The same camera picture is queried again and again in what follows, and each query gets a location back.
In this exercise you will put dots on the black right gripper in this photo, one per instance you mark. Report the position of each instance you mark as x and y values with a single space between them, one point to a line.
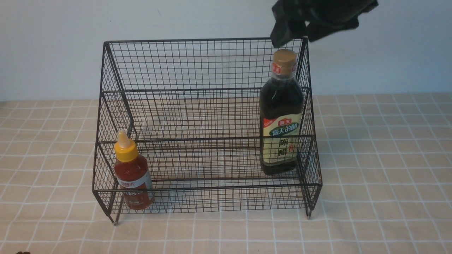
291 17

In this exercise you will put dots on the dark vinegar bottle gold cap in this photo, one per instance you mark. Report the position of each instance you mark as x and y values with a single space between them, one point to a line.
281 102

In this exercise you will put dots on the red sauce bottle yellow cap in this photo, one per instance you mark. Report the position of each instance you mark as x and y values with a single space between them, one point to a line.
132 173

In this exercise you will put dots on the beige checkered tablecloth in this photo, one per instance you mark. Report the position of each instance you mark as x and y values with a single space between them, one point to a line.
386 167

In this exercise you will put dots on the black wire mesh shelf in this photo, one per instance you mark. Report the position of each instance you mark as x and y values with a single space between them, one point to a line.
192 108

